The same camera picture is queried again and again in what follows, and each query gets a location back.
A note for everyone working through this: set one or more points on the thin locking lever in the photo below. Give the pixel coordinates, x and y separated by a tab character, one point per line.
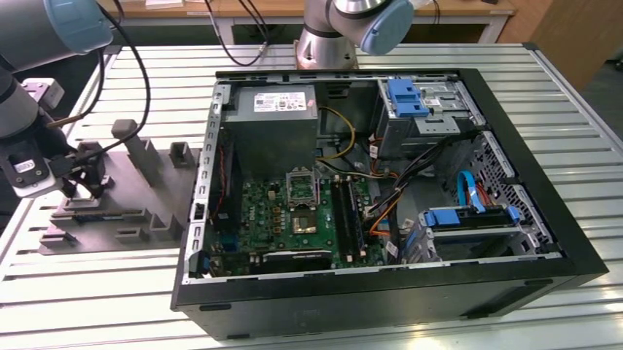
318	191

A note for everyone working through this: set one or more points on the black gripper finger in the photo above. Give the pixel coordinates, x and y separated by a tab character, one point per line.
70	187
96	175

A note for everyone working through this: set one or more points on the black RAM slot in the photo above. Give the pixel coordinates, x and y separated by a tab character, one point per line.
343	218

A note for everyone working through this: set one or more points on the metal drive cage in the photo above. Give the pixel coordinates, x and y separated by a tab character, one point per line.
432	125

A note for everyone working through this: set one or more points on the metal disk bay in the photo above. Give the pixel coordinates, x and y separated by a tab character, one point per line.
476	230

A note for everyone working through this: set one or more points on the black PC case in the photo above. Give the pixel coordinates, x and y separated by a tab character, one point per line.
340	302

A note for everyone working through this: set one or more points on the wooden cabinet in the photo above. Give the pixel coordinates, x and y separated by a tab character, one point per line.
574	36

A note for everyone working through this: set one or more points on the small white box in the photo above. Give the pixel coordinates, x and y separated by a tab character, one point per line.
163	3

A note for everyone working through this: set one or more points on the blue port connector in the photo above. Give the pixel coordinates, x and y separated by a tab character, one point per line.
204	265

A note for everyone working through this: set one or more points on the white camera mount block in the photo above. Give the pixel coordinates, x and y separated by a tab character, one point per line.
44	93

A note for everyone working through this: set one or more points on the blue drive carrier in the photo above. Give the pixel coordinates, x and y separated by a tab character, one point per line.
406	98

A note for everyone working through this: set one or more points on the hard disk in blue carrier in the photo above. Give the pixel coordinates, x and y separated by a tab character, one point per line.
443	218

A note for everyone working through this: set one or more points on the RAM stick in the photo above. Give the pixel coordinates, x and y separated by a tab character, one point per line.
98	218

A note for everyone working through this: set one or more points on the green motherboard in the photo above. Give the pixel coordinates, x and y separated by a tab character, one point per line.
263	226

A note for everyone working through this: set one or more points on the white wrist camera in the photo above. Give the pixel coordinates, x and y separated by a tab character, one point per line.
24	167

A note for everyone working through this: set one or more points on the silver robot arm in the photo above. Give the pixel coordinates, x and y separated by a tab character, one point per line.
322	40

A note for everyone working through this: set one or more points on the grey power supply unit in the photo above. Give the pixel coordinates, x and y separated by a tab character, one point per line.
272	142

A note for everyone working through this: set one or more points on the grey parts rack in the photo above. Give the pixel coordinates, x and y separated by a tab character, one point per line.
131	189

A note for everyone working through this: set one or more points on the CPU socket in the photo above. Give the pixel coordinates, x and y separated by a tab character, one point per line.
304	223

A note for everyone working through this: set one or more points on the black graphics card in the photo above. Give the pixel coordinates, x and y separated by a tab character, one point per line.
296	257

